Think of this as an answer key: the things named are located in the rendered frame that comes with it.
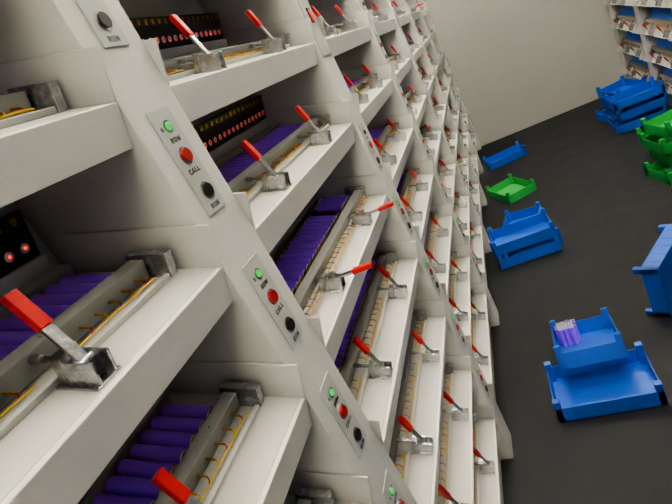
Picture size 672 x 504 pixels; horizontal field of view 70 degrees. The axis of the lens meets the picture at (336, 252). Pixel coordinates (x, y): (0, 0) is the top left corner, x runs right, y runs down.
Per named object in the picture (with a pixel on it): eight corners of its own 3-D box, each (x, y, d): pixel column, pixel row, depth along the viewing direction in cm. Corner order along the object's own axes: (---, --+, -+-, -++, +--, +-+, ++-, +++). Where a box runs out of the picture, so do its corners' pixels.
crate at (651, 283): (696, 268, 183) (671, 268, 189) (684, 222, 176) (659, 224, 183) (671, 317, 167) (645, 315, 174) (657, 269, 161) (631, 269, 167)
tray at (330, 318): (389, 210, 120) (384, 174, 116) (330, 373, 68) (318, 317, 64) (312, 215, 126) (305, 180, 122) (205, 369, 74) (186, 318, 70)
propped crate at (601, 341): (555, 340, 184) (548, 320, 184) (613, 327, 176) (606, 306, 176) (560, 371, 157) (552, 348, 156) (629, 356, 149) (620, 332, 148)
